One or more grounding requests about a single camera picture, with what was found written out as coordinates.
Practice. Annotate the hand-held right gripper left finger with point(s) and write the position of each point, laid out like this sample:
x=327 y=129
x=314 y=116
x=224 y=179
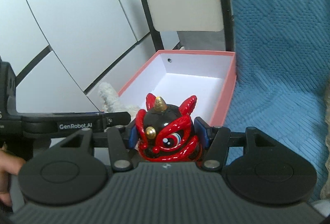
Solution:
x=133 y=136

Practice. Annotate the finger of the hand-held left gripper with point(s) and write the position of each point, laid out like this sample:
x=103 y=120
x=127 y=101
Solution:
x=117 y=118

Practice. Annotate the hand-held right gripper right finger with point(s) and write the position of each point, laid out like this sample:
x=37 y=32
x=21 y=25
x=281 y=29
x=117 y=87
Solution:
x=202 y=133

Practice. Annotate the red lion figurine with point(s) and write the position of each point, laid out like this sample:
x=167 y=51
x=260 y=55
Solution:
x=167 y=136

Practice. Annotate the pink cardboard box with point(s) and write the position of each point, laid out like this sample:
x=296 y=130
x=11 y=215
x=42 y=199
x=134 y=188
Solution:
x=190 y=87

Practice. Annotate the person's left hand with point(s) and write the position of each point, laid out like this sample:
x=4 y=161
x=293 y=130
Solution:
x=10 y=172

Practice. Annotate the blue knitted blanket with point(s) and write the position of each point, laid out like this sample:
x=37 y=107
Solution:
x=278 y=64

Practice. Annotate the white wardrobe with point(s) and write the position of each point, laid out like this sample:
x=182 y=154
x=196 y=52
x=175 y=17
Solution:
x=67 y=22

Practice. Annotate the floral bed sheet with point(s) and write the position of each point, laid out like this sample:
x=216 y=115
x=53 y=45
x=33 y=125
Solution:
x=325 y=167

